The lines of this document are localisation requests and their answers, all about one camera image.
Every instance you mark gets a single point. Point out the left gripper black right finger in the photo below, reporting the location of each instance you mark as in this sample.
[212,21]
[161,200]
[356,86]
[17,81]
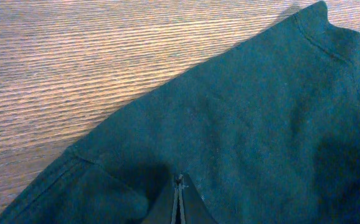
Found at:
[191,206]

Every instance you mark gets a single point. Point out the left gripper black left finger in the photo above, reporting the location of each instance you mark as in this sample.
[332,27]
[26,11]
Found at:
[165,208]

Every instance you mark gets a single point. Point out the black Nike t-shirt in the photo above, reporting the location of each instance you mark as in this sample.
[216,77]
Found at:
[269,132]

